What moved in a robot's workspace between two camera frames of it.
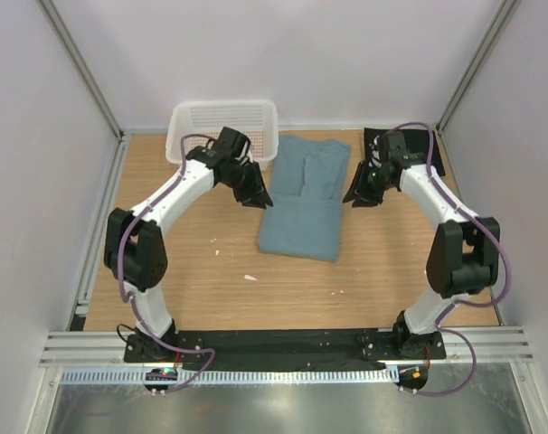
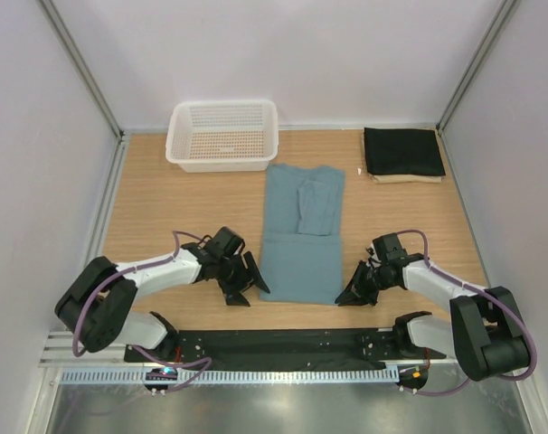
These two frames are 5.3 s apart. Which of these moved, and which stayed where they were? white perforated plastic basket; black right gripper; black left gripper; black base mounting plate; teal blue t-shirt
Moved: teal blue t-shirt; black left gripper; black right gripper
Stayed: white perforated plastic basket; black base mounting plate
